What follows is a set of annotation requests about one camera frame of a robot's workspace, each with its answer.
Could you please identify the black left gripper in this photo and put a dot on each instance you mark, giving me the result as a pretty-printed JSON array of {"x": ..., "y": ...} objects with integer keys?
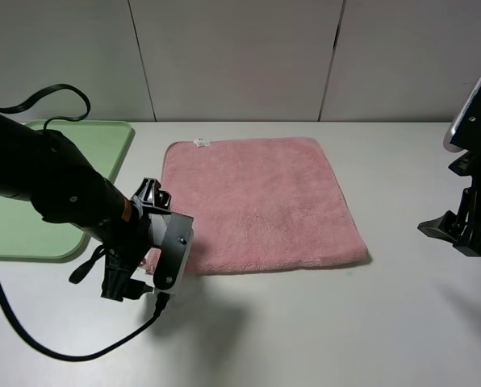
[{"x": 128, "y": 231}]

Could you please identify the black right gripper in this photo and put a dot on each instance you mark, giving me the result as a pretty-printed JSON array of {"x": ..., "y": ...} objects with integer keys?
[{"x": 450, "y": 226}]

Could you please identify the pink fluffy towel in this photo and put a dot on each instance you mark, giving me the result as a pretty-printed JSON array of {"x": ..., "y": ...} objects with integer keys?
[{"x": 261, "y": 205}]

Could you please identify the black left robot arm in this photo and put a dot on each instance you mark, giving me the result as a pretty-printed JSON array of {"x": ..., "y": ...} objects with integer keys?
[{"x": 48, "y": 170}]

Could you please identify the white towel label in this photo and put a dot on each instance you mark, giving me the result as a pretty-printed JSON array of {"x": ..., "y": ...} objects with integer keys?
[{"x": 201, "y": 142}]

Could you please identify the green plastic tray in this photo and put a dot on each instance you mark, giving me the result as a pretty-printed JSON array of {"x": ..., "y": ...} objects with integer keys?
[{"x": 24, "y": 236}]

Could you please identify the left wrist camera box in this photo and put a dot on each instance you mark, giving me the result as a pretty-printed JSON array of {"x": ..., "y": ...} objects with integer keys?
[{"x": 174, "y": 252}]

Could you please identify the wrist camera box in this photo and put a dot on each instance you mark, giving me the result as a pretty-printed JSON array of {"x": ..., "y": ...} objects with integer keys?
[
  {"x": 174, "y": 252},
  {"x": 464, "y": 132}
]

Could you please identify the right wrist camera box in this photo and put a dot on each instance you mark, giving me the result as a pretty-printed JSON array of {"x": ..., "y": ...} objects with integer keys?
[{"x": 464, "y": 132}]

